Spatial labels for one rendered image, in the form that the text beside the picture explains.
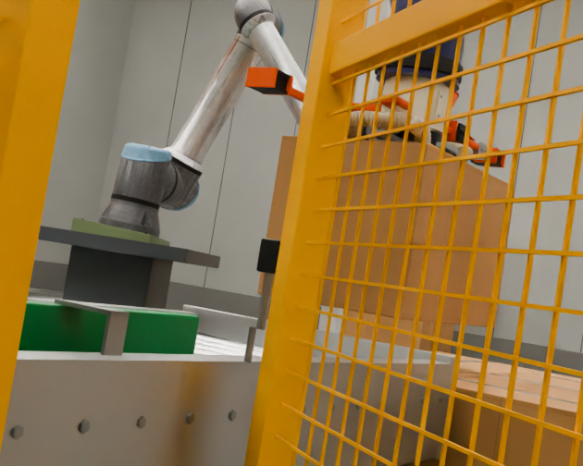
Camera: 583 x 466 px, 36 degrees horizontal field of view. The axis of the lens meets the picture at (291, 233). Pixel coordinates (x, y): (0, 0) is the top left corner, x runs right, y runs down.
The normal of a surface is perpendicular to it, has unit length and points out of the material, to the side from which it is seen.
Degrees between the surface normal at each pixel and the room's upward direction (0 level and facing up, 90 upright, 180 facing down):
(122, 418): 90
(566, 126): 90
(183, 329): 90
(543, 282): 90
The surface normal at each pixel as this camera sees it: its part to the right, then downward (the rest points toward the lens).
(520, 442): -0.52, -0.13
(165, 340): 0.84, 0.11
